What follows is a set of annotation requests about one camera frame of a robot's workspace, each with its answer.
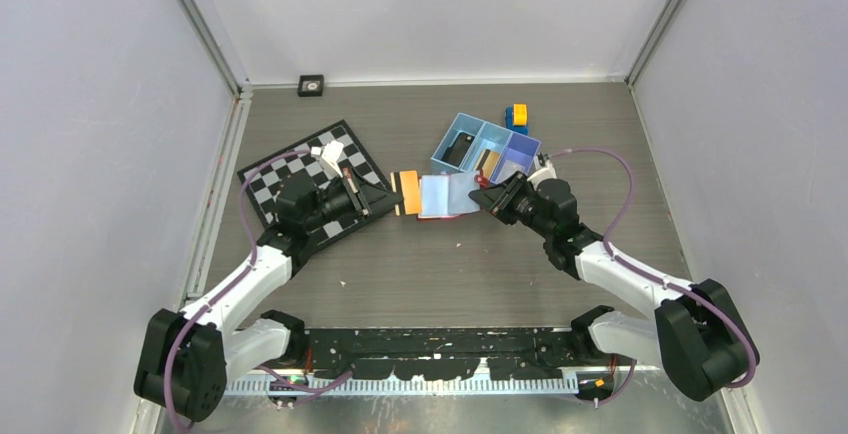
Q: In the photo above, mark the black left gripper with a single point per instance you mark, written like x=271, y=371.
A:
x=375, y=198

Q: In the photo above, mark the blue orange toy block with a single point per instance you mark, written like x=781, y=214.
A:
x=517, y=118

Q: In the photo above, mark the red leather card holder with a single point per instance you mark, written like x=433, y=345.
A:
x=448, y=195

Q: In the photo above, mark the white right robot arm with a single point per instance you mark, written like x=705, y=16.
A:
x=692, y=331

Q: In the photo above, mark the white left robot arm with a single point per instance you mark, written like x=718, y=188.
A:
x=189, y=356

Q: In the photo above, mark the black card in drawer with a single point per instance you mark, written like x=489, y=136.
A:
x=456, y=152

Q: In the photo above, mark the light blue middle drawer box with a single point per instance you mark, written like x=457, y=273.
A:
x=486, y=148

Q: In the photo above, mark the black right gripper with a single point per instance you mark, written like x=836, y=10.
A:
x=497, y=199

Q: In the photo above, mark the purple drawer box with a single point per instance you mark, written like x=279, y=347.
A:
x=519, y=148

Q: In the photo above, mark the light blue left drawer box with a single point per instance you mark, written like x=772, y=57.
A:
x=461, y=123

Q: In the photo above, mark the black white chessboard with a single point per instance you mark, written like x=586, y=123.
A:
x=265, y=176

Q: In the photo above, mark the light blue drawer box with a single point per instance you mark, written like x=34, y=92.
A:
x=461, y=123
x=486, y=148

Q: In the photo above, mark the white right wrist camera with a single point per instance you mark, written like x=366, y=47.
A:
x=544, y=169

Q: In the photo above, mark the orange card with black stripe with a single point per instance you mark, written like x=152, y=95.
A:
x=407, y=184

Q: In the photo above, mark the black square wall socket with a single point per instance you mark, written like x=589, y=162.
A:
x=311, y=85

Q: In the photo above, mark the orange card in drawer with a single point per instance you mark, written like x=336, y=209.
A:
x=487, y=162

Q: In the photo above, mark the grey card in drawer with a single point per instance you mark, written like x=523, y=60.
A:
x=509, y=168

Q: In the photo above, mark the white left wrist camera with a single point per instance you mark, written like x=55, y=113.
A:
x=328, y=157

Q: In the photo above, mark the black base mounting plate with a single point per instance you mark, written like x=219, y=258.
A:
x=443, y=354

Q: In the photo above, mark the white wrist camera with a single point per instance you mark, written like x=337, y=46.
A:
x=544, y=169
x=328, y=157

